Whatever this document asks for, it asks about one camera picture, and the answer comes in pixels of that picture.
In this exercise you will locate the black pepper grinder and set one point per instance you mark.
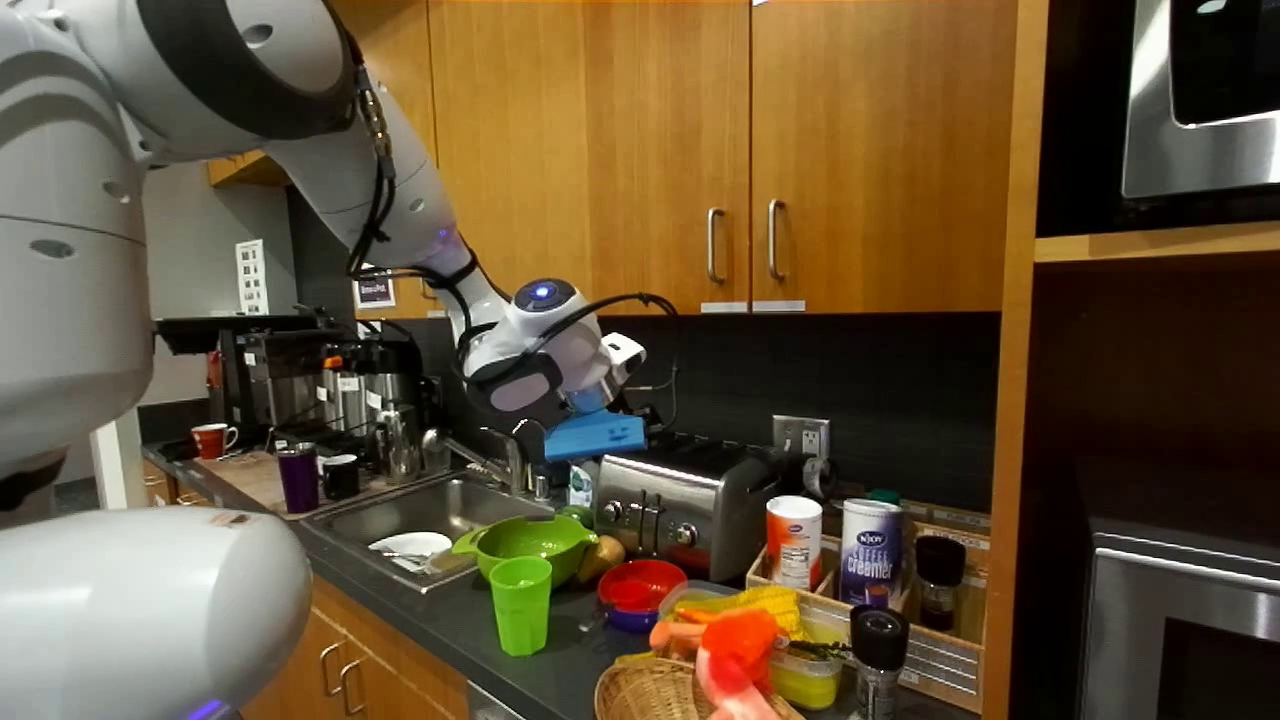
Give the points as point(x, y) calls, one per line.
point(876, 643)

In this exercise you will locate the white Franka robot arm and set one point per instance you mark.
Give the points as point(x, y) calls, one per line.
point(80, 265)

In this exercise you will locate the black mug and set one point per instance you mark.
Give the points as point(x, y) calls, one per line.
point(339, 479)

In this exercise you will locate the white wall panel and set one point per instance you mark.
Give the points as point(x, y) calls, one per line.
point(253, 277)

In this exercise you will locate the clear dish soap bottle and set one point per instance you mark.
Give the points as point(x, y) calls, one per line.
point(580, 490)

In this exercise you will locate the chrome sink faucet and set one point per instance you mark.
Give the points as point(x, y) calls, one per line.
point(513, 469)

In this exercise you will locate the wooden crate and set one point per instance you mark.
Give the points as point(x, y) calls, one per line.
point(955, 653)

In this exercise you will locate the green plastic cup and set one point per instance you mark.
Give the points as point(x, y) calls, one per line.
point(522, 604)

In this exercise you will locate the white plate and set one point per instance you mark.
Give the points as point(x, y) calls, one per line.
point(410, 544)

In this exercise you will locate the white orange canister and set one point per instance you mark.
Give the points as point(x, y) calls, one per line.
point(795, 542)

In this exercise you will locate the brown pear toy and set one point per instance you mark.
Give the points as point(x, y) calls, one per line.
point(602, 558)

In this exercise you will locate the yellow toy vegetable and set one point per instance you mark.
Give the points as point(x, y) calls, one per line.
point(745, 604)

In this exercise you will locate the stainless steel toaster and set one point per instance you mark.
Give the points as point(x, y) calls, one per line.
point(683, 513)

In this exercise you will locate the small tub with yellow food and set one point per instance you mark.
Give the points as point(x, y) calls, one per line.
point(805, 678)

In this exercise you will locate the wooden base cabinet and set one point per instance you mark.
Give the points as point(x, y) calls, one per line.
point(386, 653)

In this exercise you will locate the black coffee brewer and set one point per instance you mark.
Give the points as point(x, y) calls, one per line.
point(267, 374)

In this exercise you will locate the red plastic bowl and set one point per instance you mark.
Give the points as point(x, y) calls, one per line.
point(641, 585)

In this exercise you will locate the stainless steel sink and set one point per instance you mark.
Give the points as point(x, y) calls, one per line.
point(403, 513)

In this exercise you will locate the wooden tall cabinet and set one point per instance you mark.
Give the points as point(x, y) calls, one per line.
point(1023, 402)

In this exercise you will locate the red pink toy food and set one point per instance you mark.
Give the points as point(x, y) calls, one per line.
point(738, 653)

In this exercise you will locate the white blue canister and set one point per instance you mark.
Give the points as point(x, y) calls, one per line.
point(871, 548)

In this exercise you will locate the stainless steel microwave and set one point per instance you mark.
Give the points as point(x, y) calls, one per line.
point(1200, 133)

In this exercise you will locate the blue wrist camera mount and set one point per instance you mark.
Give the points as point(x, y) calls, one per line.
point(592, 434)

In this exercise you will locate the green mixing bowl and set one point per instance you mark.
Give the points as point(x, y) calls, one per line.
point(532, 544)

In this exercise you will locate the wicker basket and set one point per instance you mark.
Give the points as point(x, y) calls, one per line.
point(647, 689)

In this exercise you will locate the stainless steel built-in oven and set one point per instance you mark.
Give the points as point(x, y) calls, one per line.
point(1174, 602)

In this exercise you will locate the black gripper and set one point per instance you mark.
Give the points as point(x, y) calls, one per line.
point(543, 460)

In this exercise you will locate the dark spice jar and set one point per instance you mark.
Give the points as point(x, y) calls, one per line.
point(939, 582)

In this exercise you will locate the orange carrot toy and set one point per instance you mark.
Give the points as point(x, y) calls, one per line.
point(672, 632)

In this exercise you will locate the purple small bowl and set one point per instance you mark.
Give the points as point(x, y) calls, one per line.
point(628, 621)

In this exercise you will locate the wall power outlet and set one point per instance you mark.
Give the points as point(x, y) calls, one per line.
point(796, 443)

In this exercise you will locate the red mug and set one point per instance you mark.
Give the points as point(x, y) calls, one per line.
point(209, 443)

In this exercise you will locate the purple mug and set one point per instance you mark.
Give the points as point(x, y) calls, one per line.
point(296, 481)

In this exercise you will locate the white label strip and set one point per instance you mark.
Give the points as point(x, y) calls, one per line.
point(776, 306)
point(725, 306)

